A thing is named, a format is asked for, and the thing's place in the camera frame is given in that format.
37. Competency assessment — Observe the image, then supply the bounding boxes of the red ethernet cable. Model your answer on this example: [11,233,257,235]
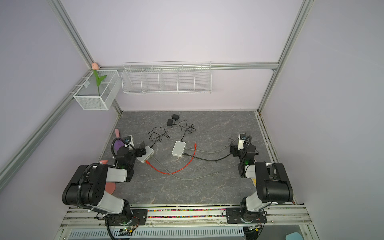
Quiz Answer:
[145,143,198,175]

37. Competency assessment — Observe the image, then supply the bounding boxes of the black thin power cable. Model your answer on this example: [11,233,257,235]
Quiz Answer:
[148,119,197,148]

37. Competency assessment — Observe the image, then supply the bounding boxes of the thick black cable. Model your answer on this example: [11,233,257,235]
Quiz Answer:
[183,152,233,162]

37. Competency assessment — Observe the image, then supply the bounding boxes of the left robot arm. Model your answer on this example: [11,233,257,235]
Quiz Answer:
[62,138,147,226]

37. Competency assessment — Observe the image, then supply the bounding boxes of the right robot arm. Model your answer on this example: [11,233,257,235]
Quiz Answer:
[225,134,294,225]

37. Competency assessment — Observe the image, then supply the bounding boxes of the pink watering can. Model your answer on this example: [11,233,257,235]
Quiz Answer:
[100,160,116,195]

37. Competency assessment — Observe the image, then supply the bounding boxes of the black power adapter far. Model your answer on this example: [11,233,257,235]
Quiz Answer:
[172,114,180,121]

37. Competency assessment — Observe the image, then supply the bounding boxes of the white mesh box basket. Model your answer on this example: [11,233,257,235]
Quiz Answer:
[74,70,122,111]

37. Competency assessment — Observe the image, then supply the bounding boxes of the artificial tulip flower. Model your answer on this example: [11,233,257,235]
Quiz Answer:
[92,63,107,97]

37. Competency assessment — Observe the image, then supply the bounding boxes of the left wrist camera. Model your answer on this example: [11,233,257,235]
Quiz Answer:
[123,135,135,149]

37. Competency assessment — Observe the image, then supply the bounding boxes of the purple trowel pink handle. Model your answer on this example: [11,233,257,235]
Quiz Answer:
[113,129,125,153]

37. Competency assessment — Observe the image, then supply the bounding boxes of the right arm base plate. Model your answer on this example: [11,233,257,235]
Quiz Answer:
[224,207,267,224]

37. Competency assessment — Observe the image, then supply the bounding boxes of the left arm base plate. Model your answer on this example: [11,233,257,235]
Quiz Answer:
[106,209,148,226]

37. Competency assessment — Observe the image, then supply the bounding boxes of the white wire shelf basket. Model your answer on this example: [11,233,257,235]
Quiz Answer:
[122,61,213,94]

